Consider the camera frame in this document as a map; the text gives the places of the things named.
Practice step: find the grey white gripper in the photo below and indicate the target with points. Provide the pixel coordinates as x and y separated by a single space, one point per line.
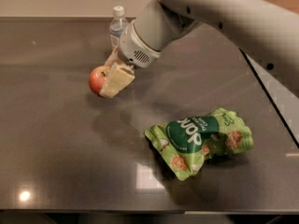
135 49

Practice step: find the red apple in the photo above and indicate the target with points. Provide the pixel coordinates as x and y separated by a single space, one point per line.
97 78

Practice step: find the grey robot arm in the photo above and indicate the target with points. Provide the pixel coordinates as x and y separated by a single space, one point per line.
267 33

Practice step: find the clear plastic water bottle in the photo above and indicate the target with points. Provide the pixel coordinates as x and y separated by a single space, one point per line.
118 25

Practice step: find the green snack chip bag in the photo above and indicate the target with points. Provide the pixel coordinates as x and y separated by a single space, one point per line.
187 143

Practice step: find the grey side table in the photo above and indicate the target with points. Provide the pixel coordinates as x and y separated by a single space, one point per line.
282 100

